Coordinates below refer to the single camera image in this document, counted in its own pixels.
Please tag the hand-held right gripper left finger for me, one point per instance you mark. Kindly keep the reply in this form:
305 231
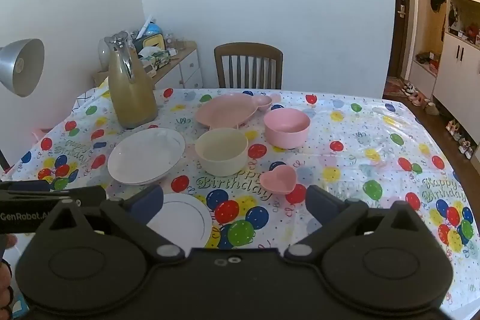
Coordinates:
148 204

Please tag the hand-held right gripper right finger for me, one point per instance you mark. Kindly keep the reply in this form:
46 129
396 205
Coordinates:
318 202

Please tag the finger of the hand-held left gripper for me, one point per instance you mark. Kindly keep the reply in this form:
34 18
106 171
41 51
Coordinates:
26 185
86 197

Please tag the small white plate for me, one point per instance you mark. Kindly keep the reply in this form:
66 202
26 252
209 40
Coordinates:
183 220

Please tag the pink heart-shaped dish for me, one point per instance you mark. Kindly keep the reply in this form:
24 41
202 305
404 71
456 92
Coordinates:
279 181

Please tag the large white deep plate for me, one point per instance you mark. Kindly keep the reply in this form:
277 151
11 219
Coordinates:
142 158

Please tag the pink round bowl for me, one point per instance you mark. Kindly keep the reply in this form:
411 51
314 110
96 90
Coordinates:
287 134

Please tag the cream bowl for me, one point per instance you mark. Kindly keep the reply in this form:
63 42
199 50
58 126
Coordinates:
221 159

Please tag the pink bear-shaped plate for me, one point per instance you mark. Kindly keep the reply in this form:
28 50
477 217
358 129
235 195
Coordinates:
225 110

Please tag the person's left hand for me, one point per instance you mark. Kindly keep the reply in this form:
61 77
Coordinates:
5 267

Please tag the balloon print tablecloth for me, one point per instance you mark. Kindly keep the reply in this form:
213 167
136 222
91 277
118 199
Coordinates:
356 140

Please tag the beige thermos jug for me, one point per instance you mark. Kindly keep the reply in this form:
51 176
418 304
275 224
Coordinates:
131 98

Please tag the grey desk lamp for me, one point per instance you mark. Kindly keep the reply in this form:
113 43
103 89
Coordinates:
22 65

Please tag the patterned doormat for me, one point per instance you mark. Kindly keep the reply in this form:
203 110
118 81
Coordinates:
393 87

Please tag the white sideboard with wooden top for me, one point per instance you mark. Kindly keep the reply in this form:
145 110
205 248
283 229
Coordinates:
187 70

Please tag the green patterned tissue box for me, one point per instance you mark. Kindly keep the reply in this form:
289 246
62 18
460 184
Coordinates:
155 57

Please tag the row of shoes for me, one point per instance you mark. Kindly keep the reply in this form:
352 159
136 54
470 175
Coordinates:
459 140

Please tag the low white shoe cabinet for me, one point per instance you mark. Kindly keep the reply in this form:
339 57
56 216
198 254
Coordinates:
422 78

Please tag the clear glass jar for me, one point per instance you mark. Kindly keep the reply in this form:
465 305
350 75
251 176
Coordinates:
180 42

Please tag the blue and yellow box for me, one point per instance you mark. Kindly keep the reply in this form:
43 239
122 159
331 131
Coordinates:
152 39

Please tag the brown wooden chair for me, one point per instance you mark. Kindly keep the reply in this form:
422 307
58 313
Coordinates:
247 49

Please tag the white floor cabinet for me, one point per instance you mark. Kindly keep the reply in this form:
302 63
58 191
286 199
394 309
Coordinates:
455 80

